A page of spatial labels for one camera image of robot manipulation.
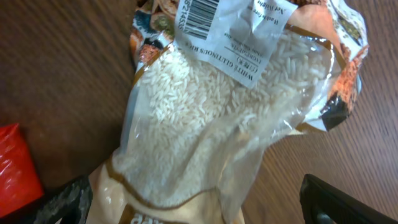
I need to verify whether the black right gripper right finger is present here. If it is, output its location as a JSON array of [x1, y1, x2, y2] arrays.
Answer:
[[299, 174, 397, 224]]

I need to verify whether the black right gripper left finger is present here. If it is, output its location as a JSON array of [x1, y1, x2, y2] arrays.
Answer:
[[1, 175, 93, 224]]

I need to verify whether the San Remo spaghetti packet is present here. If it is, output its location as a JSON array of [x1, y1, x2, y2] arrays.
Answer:
[[1, 124, 44, 217]]

